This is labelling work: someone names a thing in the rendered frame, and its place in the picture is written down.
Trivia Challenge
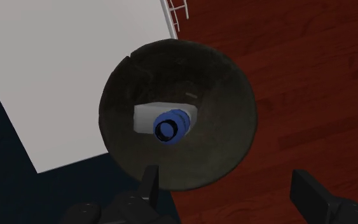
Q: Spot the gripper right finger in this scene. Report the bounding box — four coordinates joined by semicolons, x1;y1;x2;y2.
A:
289;169;358;224

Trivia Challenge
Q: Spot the white railing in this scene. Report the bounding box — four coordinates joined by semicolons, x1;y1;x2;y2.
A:
161;0;190;39

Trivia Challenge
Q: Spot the white box with blue cap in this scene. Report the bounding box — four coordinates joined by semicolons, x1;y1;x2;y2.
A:
133;101;198;145

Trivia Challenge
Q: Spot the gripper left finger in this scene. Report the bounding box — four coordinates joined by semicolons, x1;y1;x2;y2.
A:
60;164;179;224

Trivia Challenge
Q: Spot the dark round bowl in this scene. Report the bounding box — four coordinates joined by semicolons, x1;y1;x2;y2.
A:
98;38;259;192

